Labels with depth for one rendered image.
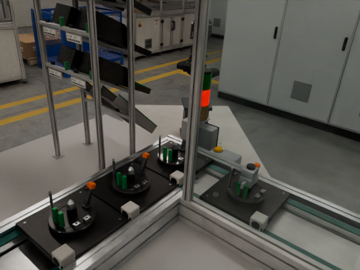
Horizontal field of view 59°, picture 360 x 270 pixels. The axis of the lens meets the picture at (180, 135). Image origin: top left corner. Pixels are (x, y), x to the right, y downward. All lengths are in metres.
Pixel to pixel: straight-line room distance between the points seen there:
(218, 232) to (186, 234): 0.12
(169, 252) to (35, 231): 0.41
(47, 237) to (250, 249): 0.61
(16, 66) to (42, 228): 4.47
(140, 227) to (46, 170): 0.64
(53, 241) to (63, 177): 0.49
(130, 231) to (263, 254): 0.41
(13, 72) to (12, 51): 0.31
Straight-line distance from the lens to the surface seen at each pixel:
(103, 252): 0.97
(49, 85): 1.47
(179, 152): 1.34
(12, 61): 5.37
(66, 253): 0.95
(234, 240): 1.09
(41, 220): 1.09
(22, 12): 10.38
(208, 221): 1.11
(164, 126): 1.86
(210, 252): 1.11
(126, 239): 1.01
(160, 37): 7.06
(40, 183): 1.45
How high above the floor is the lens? 1.67
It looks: 27 degrees down
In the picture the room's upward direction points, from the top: 3 degrees clockwise
